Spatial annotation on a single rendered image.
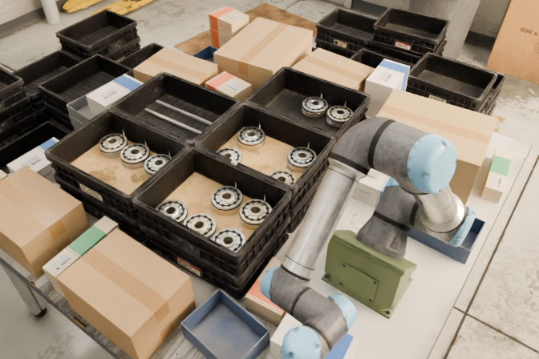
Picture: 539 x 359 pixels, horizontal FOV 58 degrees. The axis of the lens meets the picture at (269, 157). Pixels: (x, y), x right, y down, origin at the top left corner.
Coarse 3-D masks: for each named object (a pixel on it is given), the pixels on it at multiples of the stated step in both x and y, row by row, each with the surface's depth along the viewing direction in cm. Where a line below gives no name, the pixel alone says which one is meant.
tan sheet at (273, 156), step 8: (232, 144) 182; (264, 144) 182; (272, 144) 182; (280, 144) 182; (248, 152) 179; (256, 152) 179; (264, 152) 179; (272, 152) 179; (280, 152) 179; (288, 152) 179; (248, 160) 176; (256, 160) 176; (264, 160) 176; (272, 160) 176; (280, 160) 175; (256, 168) 172; (264, 168) 172; (272, 168) 172; (280, 168) 172; (288, 168) 172; (296, 176) 169
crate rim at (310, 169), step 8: (240, 104) 184; (248, 104) 184; (232, 112) 180; (264, 112) 180; (224, 120) 176; (288, 120) 177; (216, 128) 173; (304, 128) 174; (312, 128) 173; (208, 136) 171; (328, 136) 170; (328, 144) 167; (216, 152) 164; (320, 152) 164; (328, 152) 167; (320, 160) 162; (248, 168) 158; (312, 168) 158; (264, 176) 155; (304, 176) 155; (280, 184) 153; (288, 184) 153; (296, 184) 153
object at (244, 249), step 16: (176, 160) 161; (224, 160) 161; (160, 176) 155; (256, 176) 155; (144, 192) 151; (288, 192) 150; (144, 208) 145; (176, 224) 141; (208, 240) 136; (256, 240) 139; (240, 256) 133
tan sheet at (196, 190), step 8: (192, 176) 169; (200, 176) 169; (184, 184) 167; (192, 184) 167; (200, 184) 167; (208, 184) 167; (216, 184) 167; (176, 192) 164; (184, 192) 164; (192, 192) 164; (200, 192) 164; (208, 192) 164; (184, 200) 161; (192, 200) 161; (200, 200) 161; (208, 200) 161; (192, 208) 158; (200, 208) 158; (208, 208) 158; (216, 216) 156; (224, 216) 156; (232, 216) 156; (224, 224) 154; (232, 224) 154; (240, 224) 154; (248, 232) 151
